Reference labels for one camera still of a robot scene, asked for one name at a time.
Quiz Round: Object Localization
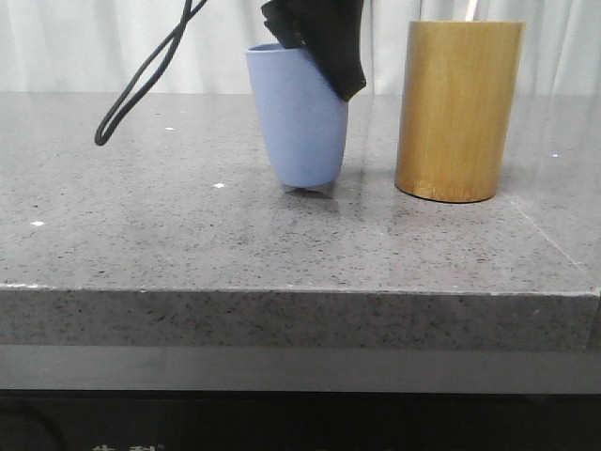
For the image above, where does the grey-white curtain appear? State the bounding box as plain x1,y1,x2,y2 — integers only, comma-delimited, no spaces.
1,1,600,96

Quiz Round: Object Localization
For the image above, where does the blue plastic cup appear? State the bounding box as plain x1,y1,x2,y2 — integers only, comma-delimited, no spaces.
246,43,348,188

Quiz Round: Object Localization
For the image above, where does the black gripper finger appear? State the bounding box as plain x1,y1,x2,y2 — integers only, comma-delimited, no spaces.
260,0,307,49
300,0,366,101

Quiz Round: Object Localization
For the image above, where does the bamboo cylindrical holder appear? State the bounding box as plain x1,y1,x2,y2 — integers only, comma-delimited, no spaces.
395,21,525,203

